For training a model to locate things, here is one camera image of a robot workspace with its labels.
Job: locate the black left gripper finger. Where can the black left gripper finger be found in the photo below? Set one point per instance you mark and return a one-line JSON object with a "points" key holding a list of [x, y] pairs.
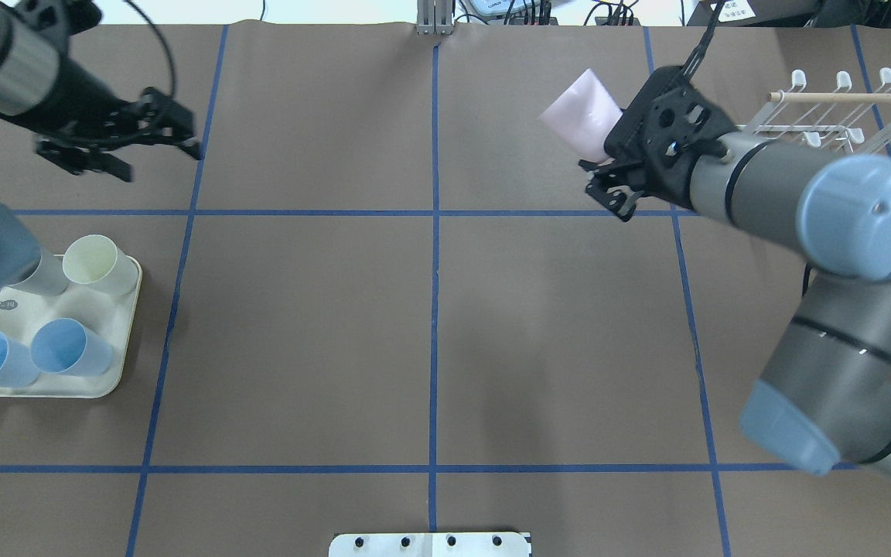
{"points": [[80, 161], [190, 145]]}

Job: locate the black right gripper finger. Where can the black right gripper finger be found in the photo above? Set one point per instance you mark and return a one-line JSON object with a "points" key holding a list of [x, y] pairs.
{"points": [[618, 199], [594, 167]]}

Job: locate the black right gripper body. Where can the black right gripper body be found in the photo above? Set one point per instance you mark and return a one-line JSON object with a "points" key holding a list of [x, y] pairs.
{"points": [[614, 193]]}

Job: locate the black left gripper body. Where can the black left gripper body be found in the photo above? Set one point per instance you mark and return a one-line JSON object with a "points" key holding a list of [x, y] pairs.
{"points": [[83, 99]]}

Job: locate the pink plastic cup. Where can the pink plastic cup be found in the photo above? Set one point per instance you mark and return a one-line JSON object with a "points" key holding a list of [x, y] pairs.
{"points": [[583, 116]]}

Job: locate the cream plastic cup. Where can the cream plastic cup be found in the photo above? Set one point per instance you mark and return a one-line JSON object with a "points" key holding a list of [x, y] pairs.
{"points": [[96, 262]]}

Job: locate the grey plastic cup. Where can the grey plastic cup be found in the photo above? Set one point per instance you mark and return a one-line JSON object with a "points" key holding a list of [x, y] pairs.
{"points": [[46, 279]]}

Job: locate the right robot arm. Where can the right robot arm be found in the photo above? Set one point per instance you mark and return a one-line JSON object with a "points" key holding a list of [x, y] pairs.
{"points": [[824, 396]]}

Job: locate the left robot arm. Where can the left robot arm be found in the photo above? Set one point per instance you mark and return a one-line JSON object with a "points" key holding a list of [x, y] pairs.
{"points": [[35, 57]]}

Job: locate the white wire cup rack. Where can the white wire cup rack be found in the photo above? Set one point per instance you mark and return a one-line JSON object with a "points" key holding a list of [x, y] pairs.
{"points": [[844, 119]]}

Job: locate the aluminium frame post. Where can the aluminium frame post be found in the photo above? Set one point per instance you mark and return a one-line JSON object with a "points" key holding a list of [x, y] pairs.
{"points": [[435, 17]]}

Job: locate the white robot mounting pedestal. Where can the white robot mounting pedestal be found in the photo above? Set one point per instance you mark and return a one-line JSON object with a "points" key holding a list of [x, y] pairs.
{"points": [[473, 543]]}

